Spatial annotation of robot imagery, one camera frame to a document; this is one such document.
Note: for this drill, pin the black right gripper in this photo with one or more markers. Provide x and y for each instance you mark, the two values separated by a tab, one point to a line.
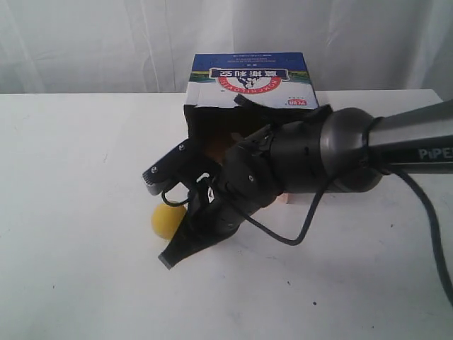
221	197

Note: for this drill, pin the yellow tennis ball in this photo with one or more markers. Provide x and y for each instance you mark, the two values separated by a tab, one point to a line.
166	219

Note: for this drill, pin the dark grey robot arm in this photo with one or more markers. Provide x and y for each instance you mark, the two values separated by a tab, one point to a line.
349	150

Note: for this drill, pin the light wooden cube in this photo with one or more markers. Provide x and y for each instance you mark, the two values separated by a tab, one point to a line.
288	198

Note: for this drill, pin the blue white cardboard box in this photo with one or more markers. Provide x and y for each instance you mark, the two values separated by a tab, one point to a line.
230	96

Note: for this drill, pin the white backdrop curtain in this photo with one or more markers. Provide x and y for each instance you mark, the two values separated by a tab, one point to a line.
148	46

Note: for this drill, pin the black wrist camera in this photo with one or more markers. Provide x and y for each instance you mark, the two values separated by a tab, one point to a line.
184	164

